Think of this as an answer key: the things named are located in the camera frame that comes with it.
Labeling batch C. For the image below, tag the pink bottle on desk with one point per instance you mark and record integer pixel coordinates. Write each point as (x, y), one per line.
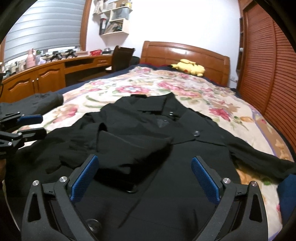
(31, 59)

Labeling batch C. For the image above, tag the folded navy blue garment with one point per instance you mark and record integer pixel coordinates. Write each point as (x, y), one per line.
(287, 197)

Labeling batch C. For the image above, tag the grey window blind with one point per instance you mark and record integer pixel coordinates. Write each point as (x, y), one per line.
(45, 25)

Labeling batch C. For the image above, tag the yellow Pikachu plush toy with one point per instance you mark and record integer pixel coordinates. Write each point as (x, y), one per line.
(189, 67)

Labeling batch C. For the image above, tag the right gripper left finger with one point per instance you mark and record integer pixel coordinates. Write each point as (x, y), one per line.
(67, 191)

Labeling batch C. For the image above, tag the white wall shelf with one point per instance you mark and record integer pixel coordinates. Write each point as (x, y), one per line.
(113, 17)

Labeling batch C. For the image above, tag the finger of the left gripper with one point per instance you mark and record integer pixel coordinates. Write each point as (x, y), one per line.
(30, 119)
(32, 134)

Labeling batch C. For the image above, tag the red basket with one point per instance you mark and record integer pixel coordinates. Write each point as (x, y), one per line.
(96, 52)

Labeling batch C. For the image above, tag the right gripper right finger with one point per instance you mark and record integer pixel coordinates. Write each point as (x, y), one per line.
(239, 209)

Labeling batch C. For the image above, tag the wooden desk with cabinets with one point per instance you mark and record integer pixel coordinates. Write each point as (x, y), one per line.
(48, 77)

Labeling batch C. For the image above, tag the wooden bed headboard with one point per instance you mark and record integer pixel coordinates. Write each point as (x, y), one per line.
(217, 66)

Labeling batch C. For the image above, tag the folded black jacket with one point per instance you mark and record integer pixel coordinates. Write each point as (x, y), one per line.
(40, 103)

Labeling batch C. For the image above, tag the wooden louvered wardrobe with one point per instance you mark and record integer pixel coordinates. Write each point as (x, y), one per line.
(267, 73)

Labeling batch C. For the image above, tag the black double-breasted coat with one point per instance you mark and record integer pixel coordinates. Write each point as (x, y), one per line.
(144, 188)

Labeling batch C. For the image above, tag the floral bed blanket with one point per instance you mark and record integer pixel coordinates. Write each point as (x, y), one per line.
(220, 104)

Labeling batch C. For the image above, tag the dark wooden chair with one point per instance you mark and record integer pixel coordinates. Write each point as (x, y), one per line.
(122, 58)

